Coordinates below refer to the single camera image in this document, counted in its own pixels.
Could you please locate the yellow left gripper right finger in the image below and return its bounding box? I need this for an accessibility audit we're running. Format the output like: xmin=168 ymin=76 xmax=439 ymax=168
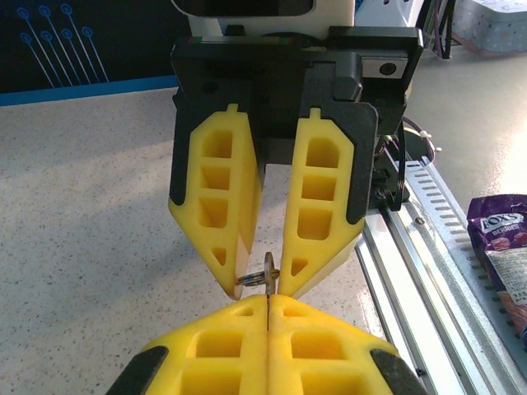
xmin=267 ymin=295 xmax=430 ymax=395

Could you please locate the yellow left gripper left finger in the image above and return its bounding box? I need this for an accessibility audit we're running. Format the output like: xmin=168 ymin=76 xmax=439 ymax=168
xmin=105 ymin=294 xmax=269 ymax=395

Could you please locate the metal key ring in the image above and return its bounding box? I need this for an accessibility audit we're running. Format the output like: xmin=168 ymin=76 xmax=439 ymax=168
xmin=236 ymin=269 xmax=282 ymax=288

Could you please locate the small metal key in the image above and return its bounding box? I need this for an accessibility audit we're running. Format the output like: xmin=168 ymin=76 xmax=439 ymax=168
xmin=263 ymin=251 xmax=282 ymax=331

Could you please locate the purple candy bag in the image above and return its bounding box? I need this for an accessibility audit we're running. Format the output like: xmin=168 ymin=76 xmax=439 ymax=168
xmin=466 ymin=193 xmax=527 ymax=343

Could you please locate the light blue patterned tin box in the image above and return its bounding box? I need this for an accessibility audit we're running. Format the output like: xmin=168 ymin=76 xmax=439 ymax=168
xmin=451 ymin=0 xmax=527 ymax=58

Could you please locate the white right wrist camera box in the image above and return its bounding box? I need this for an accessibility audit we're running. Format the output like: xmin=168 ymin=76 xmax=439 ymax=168
xmin=170 ymin=0 xmax=356 ymax=41

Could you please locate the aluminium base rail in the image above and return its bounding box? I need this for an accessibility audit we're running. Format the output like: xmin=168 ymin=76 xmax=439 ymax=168
xmin=354 ymin=193 xmax=493 ymax=395

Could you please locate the black cable bundle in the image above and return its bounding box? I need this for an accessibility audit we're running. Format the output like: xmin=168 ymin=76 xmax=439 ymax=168
xmin=391 ymin=122 xmax=409 ymax=213

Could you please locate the slotted grey cable duct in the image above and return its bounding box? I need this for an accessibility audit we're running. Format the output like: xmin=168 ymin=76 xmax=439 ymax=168
xmin=404 ymin=158 xmax=527 ymax=356

